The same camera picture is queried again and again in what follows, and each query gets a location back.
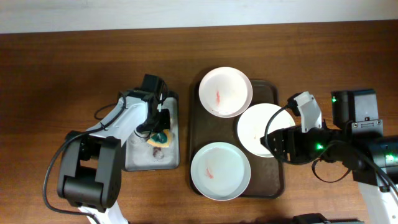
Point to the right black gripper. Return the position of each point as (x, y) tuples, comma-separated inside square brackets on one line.
[(293, 135)]

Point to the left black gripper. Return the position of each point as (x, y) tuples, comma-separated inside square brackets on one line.
[(166, 122)]

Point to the large white stained plate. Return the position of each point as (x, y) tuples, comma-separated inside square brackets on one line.
[(251, 127)]

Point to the green and yellow sponge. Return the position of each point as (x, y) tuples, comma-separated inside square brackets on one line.
[(161, 139)]

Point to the pale blue-white plate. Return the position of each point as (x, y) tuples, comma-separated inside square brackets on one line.
[(220, 171)]

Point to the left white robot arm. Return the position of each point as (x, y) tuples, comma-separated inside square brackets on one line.
[(92, 161)]

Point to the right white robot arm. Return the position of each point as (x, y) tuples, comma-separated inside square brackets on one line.
[(357, 142)]

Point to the large brown serving tray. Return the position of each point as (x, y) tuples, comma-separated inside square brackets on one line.
[(267, 174)]

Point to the small black soapy tray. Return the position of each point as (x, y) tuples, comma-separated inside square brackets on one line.
[(139, 155)]

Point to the pink stained plate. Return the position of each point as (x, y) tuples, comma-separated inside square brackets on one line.
[(225, 92)]

